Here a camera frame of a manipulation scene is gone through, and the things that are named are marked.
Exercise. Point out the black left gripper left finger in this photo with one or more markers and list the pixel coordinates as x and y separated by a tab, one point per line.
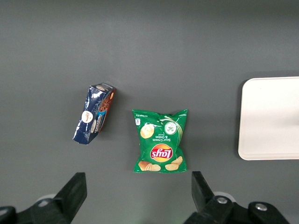
65	200

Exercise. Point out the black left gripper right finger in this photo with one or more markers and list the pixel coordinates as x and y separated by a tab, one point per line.
210	205

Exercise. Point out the cream plastic tray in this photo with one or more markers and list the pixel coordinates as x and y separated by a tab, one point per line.
271	119

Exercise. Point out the green Lay's chips bag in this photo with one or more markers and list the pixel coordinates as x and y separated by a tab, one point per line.
161	142

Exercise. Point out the blue chocolate cookie box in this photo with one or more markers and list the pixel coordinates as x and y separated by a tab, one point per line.
93	116

